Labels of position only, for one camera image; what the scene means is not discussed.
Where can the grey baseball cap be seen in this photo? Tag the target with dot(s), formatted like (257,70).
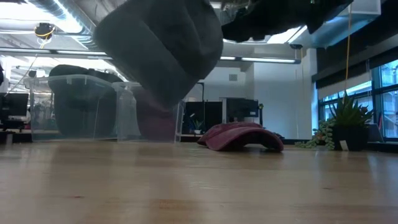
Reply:
(81,115)
(81,73)
(161,46)

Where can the maroon baseball cap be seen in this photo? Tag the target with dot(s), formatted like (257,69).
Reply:
(155,124)
(242,137)

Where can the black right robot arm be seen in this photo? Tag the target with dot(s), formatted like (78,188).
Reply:
(326,7)

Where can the linear ceiling light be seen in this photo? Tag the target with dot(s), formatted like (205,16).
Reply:
(56,52)
(267,59)

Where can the black computer monitor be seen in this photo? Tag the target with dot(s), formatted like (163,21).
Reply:
(242,110)
(14,104)

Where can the trailing green succulent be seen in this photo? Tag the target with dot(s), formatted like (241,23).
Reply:
(321,133)

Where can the small potted plant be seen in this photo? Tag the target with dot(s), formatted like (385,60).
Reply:
(197,127)

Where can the spiky plant in black pot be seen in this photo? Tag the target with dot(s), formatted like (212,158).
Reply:
(349,130)

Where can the clear plastic bin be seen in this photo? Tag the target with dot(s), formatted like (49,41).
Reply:
(124,124)
(40,109)

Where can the black ceiling camera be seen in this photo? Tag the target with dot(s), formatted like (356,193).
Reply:
(296,46)

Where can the grey wall vent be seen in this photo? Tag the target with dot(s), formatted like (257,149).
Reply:
(233,77)

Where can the ceiling duct box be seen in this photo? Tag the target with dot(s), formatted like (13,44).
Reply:
(348,28)

